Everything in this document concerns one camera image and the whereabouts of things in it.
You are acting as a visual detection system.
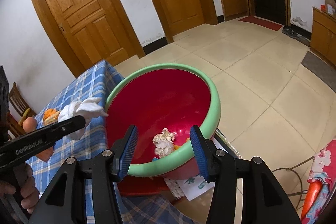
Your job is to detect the orange stick handle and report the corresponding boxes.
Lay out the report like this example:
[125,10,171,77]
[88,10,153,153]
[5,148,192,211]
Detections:
[301,181,322,220]

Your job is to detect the left wooden door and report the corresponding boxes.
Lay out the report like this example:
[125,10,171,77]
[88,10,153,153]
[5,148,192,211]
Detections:
[31,0,145,77]

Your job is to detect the large apple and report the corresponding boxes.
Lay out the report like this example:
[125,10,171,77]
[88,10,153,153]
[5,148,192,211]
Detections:
[22,117,38,133]

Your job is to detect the floral pink cloth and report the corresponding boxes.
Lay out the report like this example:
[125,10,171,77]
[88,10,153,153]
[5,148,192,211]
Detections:
[301,138,335,223]

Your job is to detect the cream paper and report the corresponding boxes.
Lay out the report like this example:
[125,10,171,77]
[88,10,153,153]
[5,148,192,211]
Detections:
[153,128,177,159]

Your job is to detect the orange brown small box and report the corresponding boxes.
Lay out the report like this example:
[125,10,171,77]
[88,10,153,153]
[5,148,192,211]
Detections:
[36,146,54,162]

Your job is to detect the wooden cabinet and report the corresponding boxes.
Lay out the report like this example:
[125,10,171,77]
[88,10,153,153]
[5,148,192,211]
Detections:
[310,7,336,67]

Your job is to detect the red bin green rim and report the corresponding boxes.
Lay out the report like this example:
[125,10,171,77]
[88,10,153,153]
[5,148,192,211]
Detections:
[105,63,221,180]

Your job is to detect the far wooden chair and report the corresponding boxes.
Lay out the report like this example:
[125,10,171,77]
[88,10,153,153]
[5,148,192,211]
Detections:
[9,82,37,126]

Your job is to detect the blue plaid tablecloth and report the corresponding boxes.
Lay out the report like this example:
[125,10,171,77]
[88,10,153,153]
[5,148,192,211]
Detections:
[27,61,194,223]

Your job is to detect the grey floor mat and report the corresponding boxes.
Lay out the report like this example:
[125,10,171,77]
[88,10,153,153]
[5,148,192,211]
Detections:
[301,51,336,92]

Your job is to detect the cardboard box on cabinet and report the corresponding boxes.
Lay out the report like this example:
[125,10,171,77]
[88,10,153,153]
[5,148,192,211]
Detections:
[320,0,336,17]

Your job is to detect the shoes by door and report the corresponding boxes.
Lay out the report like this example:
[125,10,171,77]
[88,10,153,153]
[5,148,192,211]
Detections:
[282,26,310,47]

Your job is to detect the snack cracker packet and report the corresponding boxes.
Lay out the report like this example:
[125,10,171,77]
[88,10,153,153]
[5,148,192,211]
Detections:
[43,115,58,126]

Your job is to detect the wooden chair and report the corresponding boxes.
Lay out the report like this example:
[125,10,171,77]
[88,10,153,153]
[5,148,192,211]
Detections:
[7,112,26,138]
[9,82,37,126]

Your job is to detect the red doormat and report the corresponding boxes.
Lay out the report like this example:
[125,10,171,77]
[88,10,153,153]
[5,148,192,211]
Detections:
[239,16,283,31]

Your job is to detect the person left hand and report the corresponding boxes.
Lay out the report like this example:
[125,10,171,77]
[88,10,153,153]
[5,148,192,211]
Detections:
[1,163,39,214]

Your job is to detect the grey floor cable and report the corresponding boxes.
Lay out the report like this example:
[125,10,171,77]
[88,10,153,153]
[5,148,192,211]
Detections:
[271,155,316,197]

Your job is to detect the near wooden chair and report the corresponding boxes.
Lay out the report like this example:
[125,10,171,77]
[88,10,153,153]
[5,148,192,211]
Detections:
[7,112,26,138]

